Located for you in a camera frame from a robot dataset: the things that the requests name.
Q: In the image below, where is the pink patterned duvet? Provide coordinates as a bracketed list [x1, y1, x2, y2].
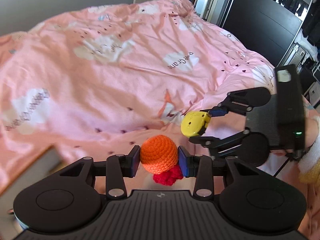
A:
[0, 0, 320, 235]

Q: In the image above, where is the orange cardboard storage box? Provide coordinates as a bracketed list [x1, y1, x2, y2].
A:
[1, 147, 66, 239]

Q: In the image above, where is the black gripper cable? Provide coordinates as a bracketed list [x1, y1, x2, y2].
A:
[273, 154, 293, 178]

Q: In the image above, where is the person right hand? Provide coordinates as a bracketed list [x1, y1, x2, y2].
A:
[297, 97, 320, 184]

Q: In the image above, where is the orange red crochet toy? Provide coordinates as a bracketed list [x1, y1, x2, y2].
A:
[140, 135, 183, 186]

